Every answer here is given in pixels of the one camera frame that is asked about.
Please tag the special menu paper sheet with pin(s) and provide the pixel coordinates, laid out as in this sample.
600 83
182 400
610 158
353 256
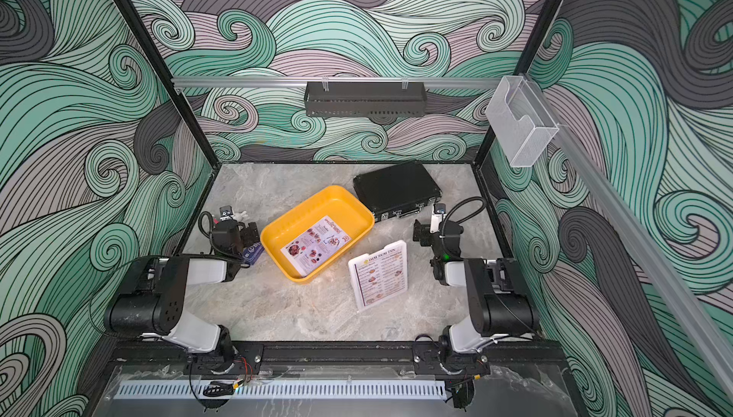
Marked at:
315 246

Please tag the aluminium back rail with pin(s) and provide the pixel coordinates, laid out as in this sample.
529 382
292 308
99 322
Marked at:
461 83

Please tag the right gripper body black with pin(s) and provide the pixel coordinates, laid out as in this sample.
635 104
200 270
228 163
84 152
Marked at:
422 231

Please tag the black hard case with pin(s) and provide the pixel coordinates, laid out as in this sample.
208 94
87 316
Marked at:
397 190

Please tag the aluminium rail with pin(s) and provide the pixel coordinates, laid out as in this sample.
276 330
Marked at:
583 145
461 83

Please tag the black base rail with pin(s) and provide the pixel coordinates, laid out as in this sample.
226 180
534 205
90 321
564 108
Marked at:
421 357

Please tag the white acrylic menu holder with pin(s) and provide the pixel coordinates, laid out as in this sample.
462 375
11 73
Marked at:
378 274

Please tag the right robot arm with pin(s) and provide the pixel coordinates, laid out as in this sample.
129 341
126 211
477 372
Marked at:
500 307

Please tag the black wall shelf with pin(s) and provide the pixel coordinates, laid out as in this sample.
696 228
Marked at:
380 102

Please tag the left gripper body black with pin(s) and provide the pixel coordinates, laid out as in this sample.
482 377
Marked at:
249 235

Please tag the aluminium right rail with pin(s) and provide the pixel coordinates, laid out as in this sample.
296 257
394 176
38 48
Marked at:
583 145

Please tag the yellow plastic tray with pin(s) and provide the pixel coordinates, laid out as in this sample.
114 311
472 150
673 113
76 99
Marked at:
334 201

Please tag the blue small packet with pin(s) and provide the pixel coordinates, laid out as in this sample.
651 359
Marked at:
251 254

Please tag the clear wall brochure holder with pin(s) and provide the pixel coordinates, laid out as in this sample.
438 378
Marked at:
522 120

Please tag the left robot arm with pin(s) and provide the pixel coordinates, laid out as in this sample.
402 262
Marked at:
149 301

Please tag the white slotted cable duct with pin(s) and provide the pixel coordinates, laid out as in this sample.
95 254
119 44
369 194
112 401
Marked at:
285 390

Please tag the white bunny figurine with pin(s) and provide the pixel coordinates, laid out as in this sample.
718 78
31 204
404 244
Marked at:
241 216

